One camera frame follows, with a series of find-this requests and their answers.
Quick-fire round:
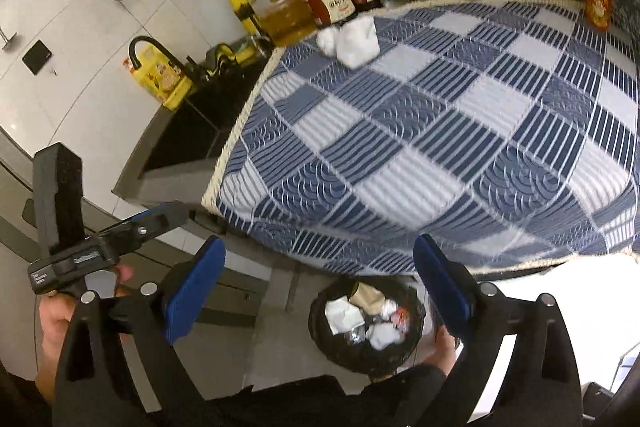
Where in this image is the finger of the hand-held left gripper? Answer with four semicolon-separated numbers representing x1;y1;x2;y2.
105;201;193;254

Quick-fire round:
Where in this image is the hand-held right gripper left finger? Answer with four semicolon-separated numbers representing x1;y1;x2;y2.
52;236;227;427

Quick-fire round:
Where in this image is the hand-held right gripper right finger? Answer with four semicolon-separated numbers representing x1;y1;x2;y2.
412;234;583;427

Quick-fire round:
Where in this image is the black trash bin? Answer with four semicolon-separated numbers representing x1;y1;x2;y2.
308;277;429;376

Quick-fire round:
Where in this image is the person's left hand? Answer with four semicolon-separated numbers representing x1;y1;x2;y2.
37;264;136;403

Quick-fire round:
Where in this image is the white crumpled tissue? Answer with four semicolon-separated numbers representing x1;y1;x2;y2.
367;322;404;352
325;297;366;336

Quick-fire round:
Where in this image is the black sink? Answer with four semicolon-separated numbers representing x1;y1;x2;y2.
112;52;272;202

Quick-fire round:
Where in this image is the yellow packet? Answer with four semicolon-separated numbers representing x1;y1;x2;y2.
122;46;197;112

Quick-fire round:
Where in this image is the blue white patterned tablecloth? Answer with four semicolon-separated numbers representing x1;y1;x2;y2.
202;0;640;280

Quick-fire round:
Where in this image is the black faucet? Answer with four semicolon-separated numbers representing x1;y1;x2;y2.
128;36;201;84

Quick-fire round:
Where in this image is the black yellow scrubber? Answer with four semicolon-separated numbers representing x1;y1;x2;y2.
205;42;257;74

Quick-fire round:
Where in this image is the small white tissue ball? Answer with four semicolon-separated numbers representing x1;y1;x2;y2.
316;27;341;56

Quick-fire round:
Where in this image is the white crumpled towel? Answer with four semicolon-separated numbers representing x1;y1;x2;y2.
335;17;379;69

